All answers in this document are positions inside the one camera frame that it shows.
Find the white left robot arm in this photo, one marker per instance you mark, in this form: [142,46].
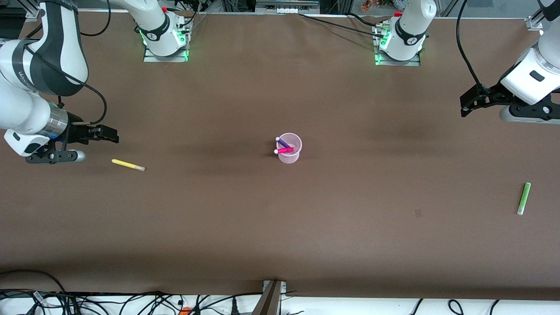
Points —
[413,13]

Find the aluminium corner bracket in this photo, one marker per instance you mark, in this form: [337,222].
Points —
[533,22]
[31,14]

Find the orange connector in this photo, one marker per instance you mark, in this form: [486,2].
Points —
[184,311]

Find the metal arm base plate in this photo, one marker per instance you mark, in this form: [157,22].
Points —
[398,63]
[166,59]

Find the aluminium profile post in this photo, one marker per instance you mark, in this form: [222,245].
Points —
[269,302]

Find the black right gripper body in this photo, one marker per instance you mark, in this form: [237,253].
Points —
[77,132]

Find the yellow marker pen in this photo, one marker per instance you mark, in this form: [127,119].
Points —
[127,164]

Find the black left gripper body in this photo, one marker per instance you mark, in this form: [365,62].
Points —
[491,94]

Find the pink cup pen holder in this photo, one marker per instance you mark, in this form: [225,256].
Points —
[288,159]

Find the pink marker pen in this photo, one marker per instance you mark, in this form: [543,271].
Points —
[285,150]

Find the orange object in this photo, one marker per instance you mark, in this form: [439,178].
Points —
[367,5]

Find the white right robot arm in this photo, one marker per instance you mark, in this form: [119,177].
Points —
[22,113]

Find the aluminium frame rail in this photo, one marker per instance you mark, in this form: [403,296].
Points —
[286,8]

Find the purple marker pen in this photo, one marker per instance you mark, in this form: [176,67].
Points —
[283,142]

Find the green marker pen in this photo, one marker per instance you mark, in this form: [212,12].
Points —
[524,199]

